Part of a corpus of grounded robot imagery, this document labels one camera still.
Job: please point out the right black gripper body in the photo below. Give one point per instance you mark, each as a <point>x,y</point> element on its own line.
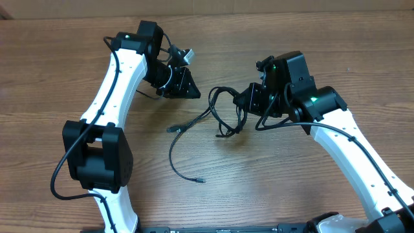
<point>253,99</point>

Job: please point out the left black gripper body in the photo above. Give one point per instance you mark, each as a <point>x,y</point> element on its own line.
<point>176,83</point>

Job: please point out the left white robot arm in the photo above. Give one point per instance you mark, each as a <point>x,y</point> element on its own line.
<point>96,149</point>

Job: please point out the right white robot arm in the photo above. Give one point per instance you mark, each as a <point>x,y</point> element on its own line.
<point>288,96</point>

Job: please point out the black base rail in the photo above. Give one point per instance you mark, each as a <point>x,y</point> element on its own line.
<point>280,228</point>

